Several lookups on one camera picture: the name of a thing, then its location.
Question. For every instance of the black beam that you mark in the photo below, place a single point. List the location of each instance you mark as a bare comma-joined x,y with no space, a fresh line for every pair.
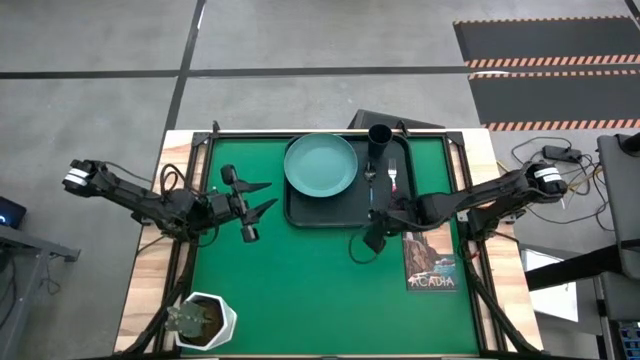
570,267

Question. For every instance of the white hexagonal plant pot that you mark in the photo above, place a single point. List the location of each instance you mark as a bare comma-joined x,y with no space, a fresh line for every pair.
227,320

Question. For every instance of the black plastic tray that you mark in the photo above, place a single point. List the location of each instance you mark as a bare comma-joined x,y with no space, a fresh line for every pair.
325,210

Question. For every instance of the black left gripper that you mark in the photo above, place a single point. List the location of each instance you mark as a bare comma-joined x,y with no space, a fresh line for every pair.
232,205

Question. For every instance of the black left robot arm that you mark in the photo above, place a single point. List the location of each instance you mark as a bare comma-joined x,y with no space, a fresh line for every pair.
130,192

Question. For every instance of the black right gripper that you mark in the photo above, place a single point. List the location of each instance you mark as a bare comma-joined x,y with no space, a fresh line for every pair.
400,217

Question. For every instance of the black flat box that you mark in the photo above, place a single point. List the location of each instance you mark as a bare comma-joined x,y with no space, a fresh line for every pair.
360,120

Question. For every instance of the black cup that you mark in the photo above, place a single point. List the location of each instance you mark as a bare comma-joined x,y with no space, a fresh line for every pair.
380,145

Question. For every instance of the grey cabinet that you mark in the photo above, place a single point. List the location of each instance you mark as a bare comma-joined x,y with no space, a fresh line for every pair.
622,200

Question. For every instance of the Acadia lighthouse postcard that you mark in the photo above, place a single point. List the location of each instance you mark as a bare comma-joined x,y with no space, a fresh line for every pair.
430,272

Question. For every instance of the teal round plate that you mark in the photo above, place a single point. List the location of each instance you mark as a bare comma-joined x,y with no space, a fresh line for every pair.
320,162

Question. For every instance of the black floor mat orange stripes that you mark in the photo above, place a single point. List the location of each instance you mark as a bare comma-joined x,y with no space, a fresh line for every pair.
555,97
550,40

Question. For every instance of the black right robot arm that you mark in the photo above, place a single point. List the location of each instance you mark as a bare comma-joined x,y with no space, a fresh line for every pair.
480,192

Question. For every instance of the black device blue light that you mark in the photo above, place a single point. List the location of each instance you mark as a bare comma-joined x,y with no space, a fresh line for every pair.
12,212

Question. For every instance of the device with blue screen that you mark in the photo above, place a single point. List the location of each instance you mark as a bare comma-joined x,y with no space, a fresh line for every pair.
630,340

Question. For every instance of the black metal table frame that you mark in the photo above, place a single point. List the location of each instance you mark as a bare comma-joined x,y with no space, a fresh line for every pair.
484,325

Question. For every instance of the black power adapter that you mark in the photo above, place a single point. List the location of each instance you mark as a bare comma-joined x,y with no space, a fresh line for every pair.
562,153

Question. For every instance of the green table mat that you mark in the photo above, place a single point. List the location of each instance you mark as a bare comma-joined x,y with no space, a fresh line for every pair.
300,320

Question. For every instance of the green cactus plant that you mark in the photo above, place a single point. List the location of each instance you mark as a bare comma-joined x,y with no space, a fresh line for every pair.
187,317

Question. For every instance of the grey metal desk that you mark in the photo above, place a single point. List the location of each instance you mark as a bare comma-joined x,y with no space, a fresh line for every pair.
30,242

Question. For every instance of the white board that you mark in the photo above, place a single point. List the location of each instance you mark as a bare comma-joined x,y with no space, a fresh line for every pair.
555,302

